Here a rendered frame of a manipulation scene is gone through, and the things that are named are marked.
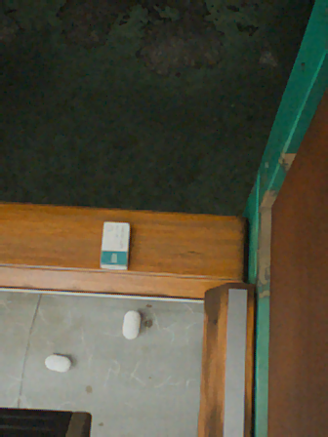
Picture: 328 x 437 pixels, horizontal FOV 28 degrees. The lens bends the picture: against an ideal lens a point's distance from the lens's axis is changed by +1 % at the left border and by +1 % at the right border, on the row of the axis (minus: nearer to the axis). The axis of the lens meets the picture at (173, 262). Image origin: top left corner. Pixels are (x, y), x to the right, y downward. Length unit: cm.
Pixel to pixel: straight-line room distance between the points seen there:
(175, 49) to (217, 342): 127
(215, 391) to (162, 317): 16
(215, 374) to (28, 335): 27
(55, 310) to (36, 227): 12
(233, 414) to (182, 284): 21
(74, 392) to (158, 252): 22
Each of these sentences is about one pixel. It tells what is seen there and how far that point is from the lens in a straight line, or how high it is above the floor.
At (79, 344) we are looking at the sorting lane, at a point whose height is 74.
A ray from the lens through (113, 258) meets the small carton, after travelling 87.
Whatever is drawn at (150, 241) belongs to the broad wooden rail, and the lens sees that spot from 89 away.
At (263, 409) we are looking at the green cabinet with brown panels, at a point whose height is 87.
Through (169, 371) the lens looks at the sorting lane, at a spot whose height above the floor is 74.
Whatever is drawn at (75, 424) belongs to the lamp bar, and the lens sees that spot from 55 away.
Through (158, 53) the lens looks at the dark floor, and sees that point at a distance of 193.
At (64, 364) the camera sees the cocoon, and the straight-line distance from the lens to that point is 87.
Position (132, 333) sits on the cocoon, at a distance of 87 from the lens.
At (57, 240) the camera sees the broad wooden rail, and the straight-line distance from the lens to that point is 91.
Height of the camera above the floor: 162
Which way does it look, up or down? 74 degrees down
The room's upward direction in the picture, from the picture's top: 3 degrees clockwise
